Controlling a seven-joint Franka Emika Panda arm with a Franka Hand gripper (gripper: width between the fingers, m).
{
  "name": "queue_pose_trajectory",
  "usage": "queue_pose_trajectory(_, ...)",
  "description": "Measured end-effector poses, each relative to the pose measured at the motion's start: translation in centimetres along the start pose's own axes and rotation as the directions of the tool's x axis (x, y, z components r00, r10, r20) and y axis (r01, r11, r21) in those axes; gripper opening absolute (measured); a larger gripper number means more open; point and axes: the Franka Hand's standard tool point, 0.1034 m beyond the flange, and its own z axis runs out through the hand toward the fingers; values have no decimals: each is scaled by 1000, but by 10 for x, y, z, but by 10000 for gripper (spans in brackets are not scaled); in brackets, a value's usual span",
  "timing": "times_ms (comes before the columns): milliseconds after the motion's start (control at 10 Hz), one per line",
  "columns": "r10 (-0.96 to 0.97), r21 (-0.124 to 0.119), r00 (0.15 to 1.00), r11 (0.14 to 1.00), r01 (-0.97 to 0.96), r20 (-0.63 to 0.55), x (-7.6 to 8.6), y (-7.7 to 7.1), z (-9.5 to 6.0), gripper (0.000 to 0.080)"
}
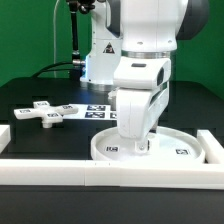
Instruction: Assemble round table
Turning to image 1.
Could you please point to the white round table top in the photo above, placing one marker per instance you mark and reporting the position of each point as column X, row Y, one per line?
column 150, row 148

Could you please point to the white U-shaped fence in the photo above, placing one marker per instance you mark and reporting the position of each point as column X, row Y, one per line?
column 207, row 175

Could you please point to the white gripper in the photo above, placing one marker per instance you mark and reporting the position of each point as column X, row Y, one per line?
column 142, row 95

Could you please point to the black camera stand pole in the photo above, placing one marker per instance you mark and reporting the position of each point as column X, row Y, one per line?
column 84, row 7

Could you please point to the white cross-shaped table base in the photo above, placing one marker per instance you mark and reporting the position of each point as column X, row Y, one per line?
column 49, row 114

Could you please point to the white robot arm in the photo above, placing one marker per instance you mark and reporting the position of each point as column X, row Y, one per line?
column 131, row 56

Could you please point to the white sheet with markers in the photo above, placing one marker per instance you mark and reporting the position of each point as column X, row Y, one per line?
column 93, row 112

